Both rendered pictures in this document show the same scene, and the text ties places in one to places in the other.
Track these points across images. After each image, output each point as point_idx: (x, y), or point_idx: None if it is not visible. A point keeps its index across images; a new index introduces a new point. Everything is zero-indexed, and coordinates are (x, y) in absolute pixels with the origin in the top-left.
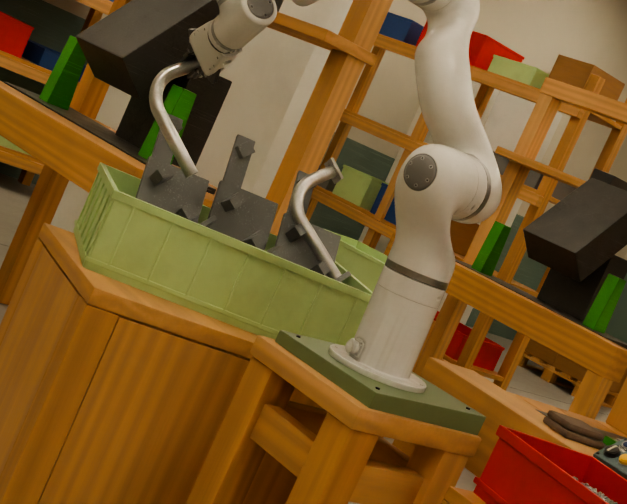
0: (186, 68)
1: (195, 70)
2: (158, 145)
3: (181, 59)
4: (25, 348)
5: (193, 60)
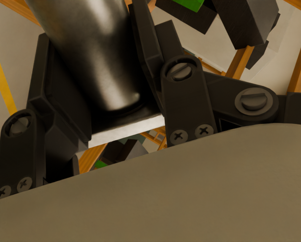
0: (66, 37)
1: (40, 103)
2: None
3: (143, 5)
4: None
5: (130, 80)
